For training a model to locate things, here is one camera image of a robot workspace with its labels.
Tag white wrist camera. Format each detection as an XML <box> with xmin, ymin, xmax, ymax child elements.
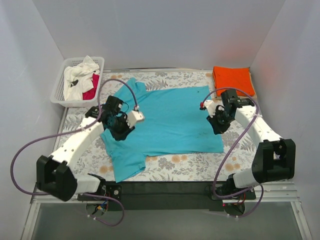
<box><xmin>126</xmin><ymin>110</ymin><xmax>145</xmax><ymax>129</ymax></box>
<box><xmin>199</xmin><ymin>100</ymin><xmax>216</xmax><ymax>118</ymax></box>

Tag magenta t shirt in basket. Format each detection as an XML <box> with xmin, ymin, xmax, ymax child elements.
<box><xmin>82</xmin><ymin>74</ymin><xmax>100</xmax><ymax>101</ymax></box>

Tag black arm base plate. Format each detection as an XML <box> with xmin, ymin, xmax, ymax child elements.
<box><xmin>76</xmin><ymin>181</ymin><xmax>257</xmax><ymax>212</ymax></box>

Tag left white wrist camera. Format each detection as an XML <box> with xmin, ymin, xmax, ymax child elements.
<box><xmin>126</xmin><ymin>110</ymin><xmax>145</xmax><ymax>129</ymax></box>

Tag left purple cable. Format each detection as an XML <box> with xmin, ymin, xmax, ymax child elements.
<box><xmin>10</xmin><ymin>78</ymin><xmax>141</xmax><ymax>227</ymax></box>

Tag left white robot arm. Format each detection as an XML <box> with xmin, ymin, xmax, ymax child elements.
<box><xmin>36</xmin><ymin>96</ymin><xmax>145</xmax><ymax>202</ymax></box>

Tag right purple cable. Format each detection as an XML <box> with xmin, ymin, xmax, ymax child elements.
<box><xmin>199</xmin><ymin>87</ymin><xmax>265</xmax><ymax>219</ymax></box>

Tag teal t shirt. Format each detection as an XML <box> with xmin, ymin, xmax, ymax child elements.
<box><xmin>101</xmin><ymin>77</ymin><xmax>224</xmax><ymax>183</ymax></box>

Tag floral patterned table mat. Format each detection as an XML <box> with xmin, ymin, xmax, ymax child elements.
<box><xmin>74</xmin><ymin>70</ymin><xmax>256</xmax><ymax>181</ymax></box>

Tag purple cable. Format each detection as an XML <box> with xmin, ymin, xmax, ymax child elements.
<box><xmin>10</xmin><ymin>78</ymin><xmax>141</xmax><ymax>227</ymax></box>
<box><xmin>199</xmin><ymin>87</ymin><xmax>265</xmax><ymax>219</ymax></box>

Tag white t shirt in basket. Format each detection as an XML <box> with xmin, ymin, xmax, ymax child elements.
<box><xmin>63</xmin><ymin>55</ymin><xmax>100</xmax><ymax>101</ymax></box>

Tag aluminium frame rail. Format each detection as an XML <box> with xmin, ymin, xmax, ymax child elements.
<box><xmin>30</xmin><ymin>181</ymin><xmax>301</xmax><ymax>204</ymax></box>

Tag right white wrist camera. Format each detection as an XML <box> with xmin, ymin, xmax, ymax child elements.
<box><xmin>199</xmin><ymin>100</ymin><xmax>216</xmax><ymax>118</ymax></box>

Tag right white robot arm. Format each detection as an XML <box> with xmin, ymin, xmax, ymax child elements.
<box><xmin>200</xmin><ymin>87</ymin><xmax>296</xmax><ymax>199</ymax></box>

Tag folded orange t shirt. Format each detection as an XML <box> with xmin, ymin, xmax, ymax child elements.
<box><xmin>212</xmin><ymin>66</ymin><xmax>256</xmax><ymax>97</ymax></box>

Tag white plastic laundry basket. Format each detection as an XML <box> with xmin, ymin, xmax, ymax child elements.
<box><xmin>50</xmin><ymin>56</ymin><xmax>105</xmax><ymax>108</ymax></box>

